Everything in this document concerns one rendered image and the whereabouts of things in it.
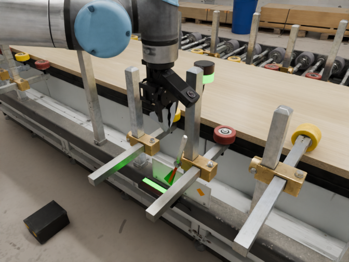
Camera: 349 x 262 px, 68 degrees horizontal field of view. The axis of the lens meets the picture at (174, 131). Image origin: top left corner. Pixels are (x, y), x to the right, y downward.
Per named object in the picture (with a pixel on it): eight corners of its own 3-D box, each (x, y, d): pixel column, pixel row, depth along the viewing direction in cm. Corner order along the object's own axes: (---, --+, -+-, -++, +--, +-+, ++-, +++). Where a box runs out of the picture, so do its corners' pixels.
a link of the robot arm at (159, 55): (185, 40, 64) (160, 49, 57) (185, 60, 67) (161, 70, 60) (158, 35, 68) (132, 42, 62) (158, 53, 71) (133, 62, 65)
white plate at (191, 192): (208, 209, 89) (210, 188, 84) (152, 177, 103) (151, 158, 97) (209, 208, 90) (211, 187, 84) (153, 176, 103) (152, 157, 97)
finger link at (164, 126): (154, 126, 79) (152, 99, 74) (169, 132, 76) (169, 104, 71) (147, 130, 77) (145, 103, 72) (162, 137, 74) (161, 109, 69)
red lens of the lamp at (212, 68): (207, 76, 71) (207, 68, 69) (189, 71, 74) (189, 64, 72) (217, 70, 75) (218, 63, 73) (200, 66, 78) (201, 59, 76)
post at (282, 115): (253, 240, 84) (290, 112, 57) (243, 235, 86) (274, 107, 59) (257, 233, 86) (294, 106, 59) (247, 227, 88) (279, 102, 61)
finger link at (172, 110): (160, 121, 81) (160, 95, 76) (175, 128, 78) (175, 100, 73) (154, 126, 79) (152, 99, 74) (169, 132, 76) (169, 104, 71)
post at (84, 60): (100, 146, 119) (80, 49, 95) (93, 142, 122) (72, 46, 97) (107, 142, 122) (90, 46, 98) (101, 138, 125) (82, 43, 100)
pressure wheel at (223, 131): (226, 164, 95) (229, 139, 88) (207, 155, 99) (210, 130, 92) (236, 153, 100) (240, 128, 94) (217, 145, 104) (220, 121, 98)
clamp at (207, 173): (209, 183, 83) (210, 171, 81) (175, 166, 90) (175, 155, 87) (217, 173, 87) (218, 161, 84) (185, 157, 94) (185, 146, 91)
